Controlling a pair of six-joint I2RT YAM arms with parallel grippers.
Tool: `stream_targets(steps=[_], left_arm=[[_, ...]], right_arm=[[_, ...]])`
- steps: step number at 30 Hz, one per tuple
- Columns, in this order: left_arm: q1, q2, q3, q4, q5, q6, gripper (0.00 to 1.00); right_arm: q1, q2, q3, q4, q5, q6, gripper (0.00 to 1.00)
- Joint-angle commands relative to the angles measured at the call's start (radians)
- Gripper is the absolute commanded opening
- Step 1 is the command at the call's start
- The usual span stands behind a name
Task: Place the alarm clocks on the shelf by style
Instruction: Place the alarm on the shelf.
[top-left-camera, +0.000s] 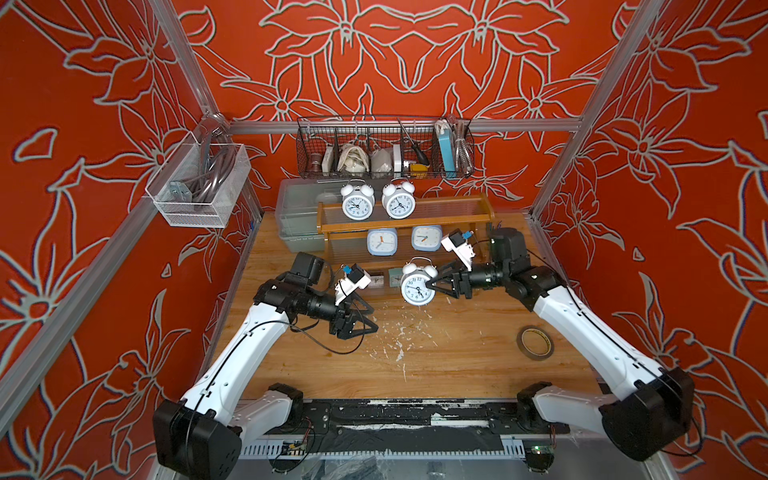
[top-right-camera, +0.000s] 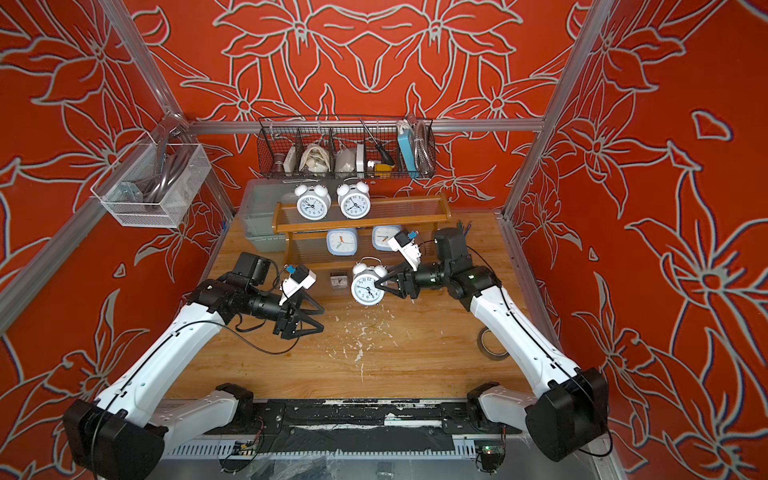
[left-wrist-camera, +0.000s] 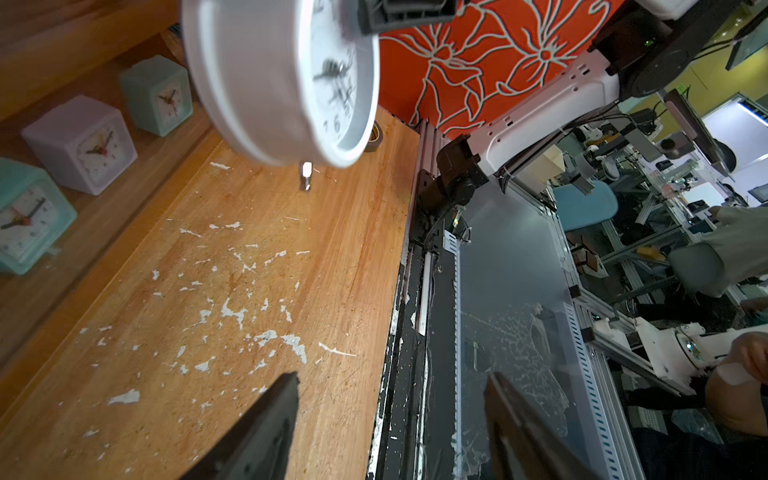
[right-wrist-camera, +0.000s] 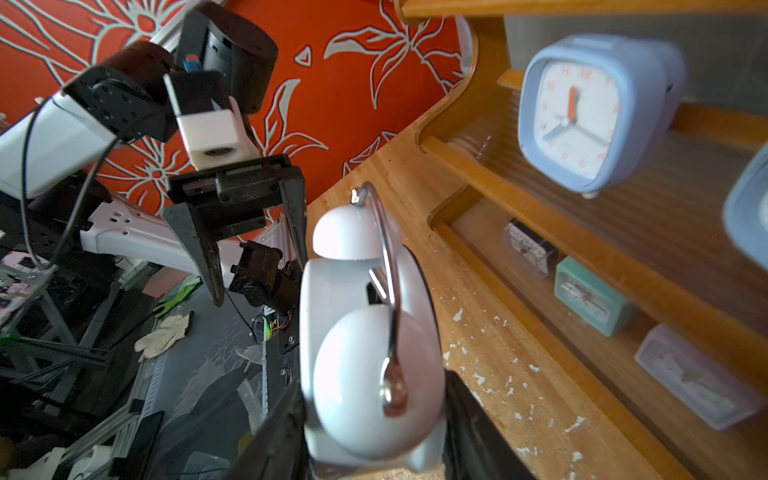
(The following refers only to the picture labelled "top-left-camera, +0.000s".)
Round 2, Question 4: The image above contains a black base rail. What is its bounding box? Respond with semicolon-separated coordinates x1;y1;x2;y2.
268;398;571;436

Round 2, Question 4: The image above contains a blue box in basket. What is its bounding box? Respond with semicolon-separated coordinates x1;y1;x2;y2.
435;119;456;179

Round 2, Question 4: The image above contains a translucent grey storage bin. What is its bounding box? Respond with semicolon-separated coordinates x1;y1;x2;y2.
275;178;347;253

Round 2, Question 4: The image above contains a blue rounded square clock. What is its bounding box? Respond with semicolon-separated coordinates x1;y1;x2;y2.
366;228;398;257

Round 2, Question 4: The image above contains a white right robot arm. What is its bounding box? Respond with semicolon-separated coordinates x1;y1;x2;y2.
426;227;698;461

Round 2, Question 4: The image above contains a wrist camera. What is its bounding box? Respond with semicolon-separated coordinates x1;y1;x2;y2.
441;229;476;271
334;264;372;306

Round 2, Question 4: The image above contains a brown tape roll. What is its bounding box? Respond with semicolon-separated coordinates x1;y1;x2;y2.
516;326;555;361

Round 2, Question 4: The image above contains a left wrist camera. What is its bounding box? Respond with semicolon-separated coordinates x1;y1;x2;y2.
334;264;372;306

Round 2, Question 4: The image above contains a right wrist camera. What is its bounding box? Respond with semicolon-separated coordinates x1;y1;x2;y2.
441;229;476;271

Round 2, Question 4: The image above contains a white twin-bell alarm clock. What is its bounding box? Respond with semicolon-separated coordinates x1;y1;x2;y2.
340;183;375;221

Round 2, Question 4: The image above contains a mint green square clock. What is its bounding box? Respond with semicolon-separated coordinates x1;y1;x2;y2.
388;268;403;288

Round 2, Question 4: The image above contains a clear small square clock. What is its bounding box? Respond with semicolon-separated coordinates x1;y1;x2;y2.
369;274;386;289

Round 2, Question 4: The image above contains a black wire wall basket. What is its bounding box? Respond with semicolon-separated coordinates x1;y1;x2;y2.
296;116;475;180

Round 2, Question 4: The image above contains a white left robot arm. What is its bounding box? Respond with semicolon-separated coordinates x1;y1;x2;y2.
152;252;378;479

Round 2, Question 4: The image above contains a white wire wall basket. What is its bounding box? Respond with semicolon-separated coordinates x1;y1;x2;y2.
145;133;250;229

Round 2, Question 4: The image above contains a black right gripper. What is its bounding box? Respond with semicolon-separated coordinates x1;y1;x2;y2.
426;258;511;302

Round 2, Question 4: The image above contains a wooden two-tier shelf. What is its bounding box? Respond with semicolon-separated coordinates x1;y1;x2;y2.
317;194;495;300

